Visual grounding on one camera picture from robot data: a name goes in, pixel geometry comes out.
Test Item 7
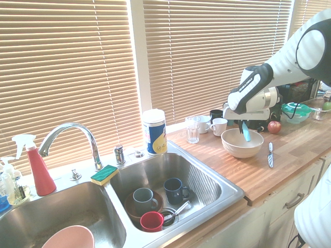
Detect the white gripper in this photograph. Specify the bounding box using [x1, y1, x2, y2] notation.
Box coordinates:
[222, 102, 272, 135]

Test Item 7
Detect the small zebra pattern knife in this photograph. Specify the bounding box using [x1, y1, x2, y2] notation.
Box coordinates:
[267, 142, 275, 169]

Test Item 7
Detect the metal sink strainer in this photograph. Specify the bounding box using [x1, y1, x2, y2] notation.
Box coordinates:
[160, 207, 179, 229]

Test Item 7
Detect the chrome sink knob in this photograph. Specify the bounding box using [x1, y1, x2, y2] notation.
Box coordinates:
[69, 167, 82, 181]

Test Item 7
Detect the stainless steel double sink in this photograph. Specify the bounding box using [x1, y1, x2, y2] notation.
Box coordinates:
[0, 141, 245, 248]

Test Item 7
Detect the white ceramic bowl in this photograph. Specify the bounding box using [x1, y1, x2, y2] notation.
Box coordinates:
[220, 128, 265, 159]

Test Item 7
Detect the large white mug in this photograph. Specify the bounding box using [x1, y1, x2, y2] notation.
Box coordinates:
[209, 117, 229, 137]

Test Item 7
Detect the red apple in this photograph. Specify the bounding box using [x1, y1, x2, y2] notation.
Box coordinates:
[267, 120, 282, 134]

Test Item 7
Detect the black mug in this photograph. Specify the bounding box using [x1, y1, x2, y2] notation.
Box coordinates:
[209, 109, 224, 125]

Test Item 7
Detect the black toaster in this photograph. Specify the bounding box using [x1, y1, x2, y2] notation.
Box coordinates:
[248, 94, 284, 131]

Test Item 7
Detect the small white mug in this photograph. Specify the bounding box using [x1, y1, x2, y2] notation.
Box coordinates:
[197, 115, 212, 134]

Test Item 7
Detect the clear glass tumbler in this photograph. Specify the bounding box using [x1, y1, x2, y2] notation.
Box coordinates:
[186, 123, 201, 144]

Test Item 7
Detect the clear glass mug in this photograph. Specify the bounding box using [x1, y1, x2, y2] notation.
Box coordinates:
[185, 116, 202, 128]

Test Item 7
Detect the green lid food container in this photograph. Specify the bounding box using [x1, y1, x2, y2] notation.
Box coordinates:
[281, 102, 312, 125]

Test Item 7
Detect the dark microwave oven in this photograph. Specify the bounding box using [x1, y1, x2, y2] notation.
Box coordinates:
[277, 76, 322, 104]

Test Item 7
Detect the clear plastic container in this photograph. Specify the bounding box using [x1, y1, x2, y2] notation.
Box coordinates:
[309, 97, 331, 121]

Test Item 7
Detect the blue yellow wipes canister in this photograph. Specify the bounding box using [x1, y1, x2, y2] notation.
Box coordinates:
[142, 108, 169, 157]

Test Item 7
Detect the navy blue mug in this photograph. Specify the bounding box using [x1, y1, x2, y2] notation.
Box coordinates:
[163, 178, 191, 206]

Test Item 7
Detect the cream kitchen cabinet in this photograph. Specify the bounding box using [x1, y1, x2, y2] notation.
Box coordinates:
[165, 154, 331, 248]

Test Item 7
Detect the grey mug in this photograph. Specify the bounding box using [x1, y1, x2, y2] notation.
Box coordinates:
[132, 188, 159, 218]

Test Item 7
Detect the chrome side sprayer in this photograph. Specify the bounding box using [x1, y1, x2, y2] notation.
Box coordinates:
[114, 144, 127, 165]

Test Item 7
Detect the narrow tan window blind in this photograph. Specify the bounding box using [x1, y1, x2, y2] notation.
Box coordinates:
[293, 0, 331, 29]

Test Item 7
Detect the red plastic cup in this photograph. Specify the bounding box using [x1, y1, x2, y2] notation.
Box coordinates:
[140, 211, 164, 233]

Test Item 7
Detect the brown wooden bowl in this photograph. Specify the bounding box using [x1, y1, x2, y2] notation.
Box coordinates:
[124, 190, 164, 224]

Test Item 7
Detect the green yellow sponge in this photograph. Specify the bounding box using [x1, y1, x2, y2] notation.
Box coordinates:
[90, 164, 119, 187]

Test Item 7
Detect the chrome gooseneck faucet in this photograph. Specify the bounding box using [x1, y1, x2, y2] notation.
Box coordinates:
[38, 122, 104, 172]

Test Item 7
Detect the wide tan window blind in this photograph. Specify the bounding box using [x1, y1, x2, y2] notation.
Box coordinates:
[0, 0, 142, 177]

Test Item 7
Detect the pink bowl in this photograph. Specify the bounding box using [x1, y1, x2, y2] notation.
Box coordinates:
[41, 225, 95, 248]

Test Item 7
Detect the red spray bottle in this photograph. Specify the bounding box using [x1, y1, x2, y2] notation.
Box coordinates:
[11, 134, 57, 197]

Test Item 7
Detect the glass jar with brushes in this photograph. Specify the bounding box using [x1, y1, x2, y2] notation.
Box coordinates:
[6, 177, 32, 206]

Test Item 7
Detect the clear soap pump bottle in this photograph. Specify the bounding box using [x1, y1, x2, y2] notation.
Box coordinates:
[0, 156, 17, 205]

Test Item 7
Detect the blue plastic item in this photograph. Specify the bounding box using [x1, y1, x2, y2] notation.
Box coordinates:
[0, 195, 10, 213]

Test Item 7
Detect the black power cable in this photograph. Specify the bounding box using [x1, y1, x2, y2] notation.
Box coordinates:
[285, 102, 307, 120]

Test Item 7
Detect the brass drawer handle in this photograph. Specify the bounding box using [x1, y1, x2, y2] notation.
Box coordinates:
[284, 192, 306, 210]

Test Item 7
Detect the silver utensil handle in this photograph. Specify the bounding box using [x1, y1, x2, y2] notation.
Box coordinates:
[165, 200, 191, 223]

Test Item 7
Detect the black floor cable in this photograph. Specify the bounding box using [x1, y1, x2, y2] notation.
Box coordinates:
[287, 231, 306, 248]

